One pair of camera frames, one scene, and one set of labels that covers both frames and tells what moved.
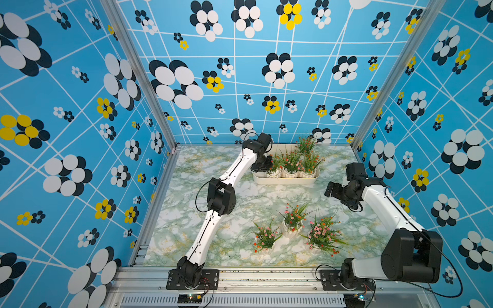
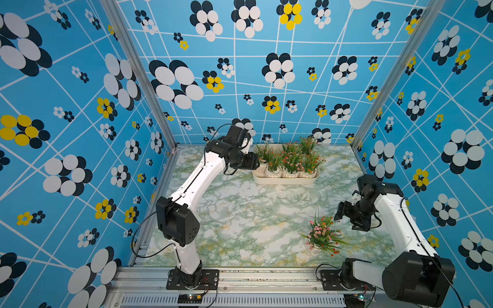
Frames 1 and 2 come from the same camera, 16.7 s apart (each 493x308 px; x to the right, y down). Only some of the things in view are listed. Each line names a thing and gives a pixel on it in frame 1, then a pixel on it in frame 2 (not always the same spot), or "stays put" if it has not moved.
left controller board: [189, 298] stays put
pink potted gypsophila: [294, 218] to [291, 148]
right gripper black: [334, 193] to [343, 210]
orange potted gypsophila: [311, 163] stays put
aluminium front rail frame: [272, 287] stays put
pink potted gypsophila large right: [322, 235] stays put
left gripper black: [268, 166] to [251, 163]
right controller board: [356, 300] stays put
